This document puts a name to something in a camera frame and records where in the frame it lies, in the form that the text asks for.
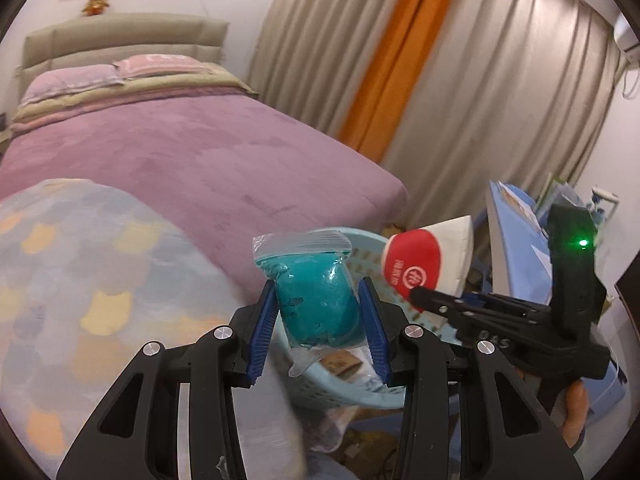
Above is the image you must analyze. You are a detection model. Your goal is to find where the red white paper cup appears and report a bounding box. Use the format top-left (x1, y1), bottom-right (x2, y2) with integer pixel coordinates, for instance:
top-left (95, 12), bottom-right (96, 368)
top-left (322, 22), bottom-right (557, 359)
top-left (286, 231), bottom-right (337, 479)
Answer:
top-left (381, 216), bottom-right (474, 312)

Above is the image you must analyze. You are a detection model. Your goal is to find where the teal plastic bag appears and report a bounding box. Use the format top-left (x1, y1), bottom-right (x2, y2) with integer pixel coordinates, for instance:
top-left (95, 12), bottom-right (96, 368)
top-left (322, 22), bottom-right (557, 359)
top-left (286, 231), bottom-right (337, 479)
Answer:
top-left (253, 229), bottom-right (366, 377)

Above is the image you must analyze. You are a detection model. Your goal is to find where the person's right hand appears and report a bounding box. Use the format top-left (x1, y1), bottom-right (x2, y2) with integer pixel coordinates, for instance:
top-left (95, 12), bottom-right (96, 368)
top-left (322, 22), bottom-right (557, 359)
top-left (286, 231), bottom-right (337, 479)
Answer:
top-left (560, 380), bottom-right (589, 451)

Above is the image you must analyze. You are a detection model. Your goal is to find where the light blue plastic basket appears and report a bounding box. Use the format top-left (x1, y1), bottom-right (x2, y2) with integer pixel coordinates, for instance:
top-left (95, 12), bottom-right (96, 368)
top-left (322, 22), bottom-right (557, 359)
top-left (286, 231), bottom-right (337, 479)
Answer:
top-left (273, 226), bottom-right (459, 411)

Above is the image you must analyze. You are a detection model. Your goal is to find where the blue desk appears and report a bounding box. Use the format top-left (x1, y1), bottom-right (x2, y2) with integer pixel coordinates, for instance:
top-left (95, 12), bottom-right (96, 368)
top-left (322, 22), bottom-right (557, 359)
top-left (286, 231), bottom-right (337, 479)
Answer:
top-left (486, 182), bottom-right (627, 425)

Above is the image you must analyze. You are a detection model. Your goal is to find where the pastel scale pattern blanket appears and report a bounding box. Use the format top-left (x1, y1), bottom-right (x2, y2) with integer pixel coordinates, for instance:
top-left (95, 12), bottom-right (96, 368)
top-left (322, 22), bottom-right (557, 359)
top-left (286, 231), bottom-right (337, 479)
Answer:
top-left (0, 176), bottom-right (312, 480)

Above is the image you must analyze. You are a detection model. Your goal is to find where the white desk lamp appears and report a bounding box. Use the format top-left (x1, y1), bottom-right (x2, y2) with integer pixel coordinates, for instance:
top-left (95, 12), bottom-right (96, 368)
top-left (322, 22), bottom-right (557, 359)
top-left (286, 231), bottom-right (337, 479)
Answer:
top-left (587, 185), bottom-right (620, 246)

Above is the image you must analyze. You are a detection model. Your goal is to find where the purple covered bed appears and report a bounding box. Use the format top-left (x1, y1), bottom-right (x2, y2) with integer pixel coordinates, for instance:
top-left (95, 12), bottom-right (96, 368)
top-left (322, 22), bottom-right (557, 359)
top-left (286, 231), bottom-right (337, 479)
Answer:
top-left (1, 94), bottom-right (408, 298)

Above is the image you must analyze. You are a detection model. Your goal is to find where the beige folded quilt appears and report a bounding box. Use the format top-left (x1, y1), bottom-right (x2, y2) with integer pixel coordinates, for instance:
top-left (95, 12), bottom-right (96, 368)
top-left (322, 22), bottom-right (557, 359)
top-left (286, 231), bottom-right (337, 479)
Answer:
top-left (10, 65), bottom-right (258, 136)

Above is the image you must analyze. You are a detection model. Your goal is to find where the beige curtain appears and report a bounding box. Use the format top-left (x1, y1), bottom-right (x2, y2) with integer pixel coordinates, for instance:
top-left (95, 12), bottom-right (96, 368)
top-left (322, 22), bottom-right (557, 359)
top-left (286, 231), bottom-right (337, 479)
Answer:
top-left (248, 0), bottom-right (622, 229)

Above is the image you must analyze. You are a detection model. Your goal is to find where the pink pillow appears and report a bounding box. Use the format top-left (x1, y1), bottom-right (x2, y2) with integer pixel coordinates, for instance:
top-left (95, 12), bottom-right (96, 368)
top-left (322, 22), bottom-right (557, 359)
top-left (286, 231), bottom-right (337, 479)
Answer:
top-left (114, 54), bottom-right (210, 79)

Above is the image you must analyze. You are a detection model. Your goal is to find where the white air conditioner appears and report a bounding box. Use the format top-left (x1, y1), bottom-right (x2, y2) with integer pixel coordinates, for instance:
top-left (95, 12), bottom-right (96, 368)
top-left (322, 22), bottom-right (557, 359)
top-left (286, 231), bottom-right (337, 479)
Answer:
top-left (614, 13), bottom-right (640, 65)

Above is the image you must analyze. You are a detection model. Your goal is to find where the purple pillow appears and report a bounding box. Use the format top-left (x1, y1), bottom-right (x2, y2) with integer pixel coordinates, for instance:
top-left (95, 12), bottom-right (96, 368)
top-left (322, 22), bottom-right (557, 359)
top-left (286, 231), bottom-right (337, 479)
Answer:
top-left (21, 64), bottom-right (125, 105)

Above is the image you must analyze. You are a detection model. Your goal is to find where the beige padded headboard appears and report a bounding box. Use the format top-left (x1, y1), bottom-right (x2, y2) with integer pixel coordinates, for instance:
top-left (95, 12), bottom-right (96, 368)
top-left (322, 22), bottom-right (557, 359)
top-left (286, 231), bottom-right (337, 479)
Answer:
top-left (20, 13), bottom-right (229, 87)

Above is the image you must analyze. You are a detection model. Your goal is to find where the orange curtain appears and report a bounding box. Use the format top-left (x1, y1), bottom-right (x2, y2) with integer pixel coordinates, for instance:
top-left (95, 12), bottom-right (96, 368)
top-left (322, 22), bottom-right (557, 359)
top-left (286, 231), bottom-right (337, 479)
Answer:
top-left (338, 0), bottom-right (452, 162)

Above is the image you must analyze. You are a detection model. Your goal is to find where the orange plush toy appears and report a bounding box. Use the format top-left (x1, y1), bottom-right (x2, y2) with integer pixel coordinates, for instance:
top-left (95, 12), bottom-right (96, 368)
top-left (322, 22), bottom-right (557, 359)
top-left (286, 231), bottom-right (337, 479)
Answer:
top-left (81, 0), bottom-right (111, 16)

